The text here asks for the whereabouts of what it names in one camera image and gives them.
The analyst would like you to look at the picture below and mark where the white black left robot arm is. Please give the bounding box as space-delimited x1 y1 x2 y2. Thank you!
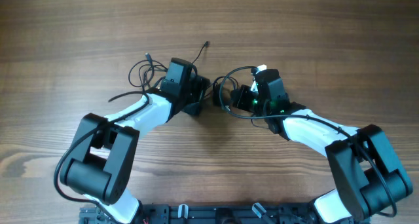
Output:
53 58 210 223

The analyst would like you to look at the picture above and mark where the black USB cable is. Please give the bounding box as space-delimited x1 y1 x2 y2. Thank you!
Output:
128 41 240 112

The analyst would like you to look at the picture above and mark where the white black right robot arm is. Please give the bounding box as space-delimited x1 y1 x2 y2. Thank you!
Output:
230 65 413 223

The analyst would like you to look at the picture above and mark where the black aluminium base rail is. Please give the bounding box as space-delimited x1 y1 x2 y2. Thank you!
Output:
78 202 371 224

